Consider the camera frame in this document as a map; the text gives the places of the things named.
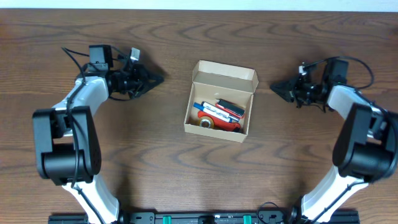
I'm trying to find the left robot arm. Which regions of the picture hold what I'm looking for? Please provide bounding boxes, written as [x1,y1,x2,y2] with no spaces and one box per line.
[32,45,164,223]

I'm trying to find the black marker pen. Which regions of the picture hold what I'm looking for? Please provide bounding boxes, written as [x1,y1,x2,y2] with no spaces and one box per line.
[202,101,240,123]

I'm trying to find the red utility knife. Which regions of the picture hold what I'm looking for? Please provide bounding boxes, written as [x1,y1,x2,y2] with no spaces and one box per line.
[198,111,241,132]

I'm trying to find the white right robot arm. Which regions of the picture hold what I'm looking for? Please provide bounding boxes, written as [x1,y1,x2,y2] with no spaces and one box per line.
[270,56,397,223]

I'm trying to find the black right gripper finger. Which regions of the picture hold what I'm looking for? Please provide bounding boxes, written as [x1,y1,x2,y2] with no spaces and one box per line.
[271,86,295,103]
[270,78,295,91]

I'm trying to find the yellow tape roll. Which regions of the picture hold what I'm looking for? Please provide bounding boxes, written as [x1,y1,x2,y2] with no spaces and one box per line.
[199,116,215,129]

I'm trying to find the brown cardboard box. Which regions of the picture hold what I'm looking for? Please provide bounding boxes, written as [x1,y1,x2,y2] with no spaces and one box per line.
[184,60,259,142]

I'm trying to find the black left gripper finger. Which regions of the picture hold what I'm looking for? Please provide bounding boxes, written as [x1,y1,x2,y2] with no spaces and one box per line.
[136,80,163,98]
[144,71,164,83]

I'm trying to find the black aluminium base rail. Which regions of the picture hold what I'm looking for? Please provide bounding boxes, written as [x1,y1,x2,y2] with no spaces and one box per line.
[47,210,361,224]

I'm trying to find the blue marker pen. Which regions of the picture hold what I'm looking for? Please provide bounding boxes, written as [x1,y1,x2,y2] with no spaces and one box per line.
[193,102,240,123]

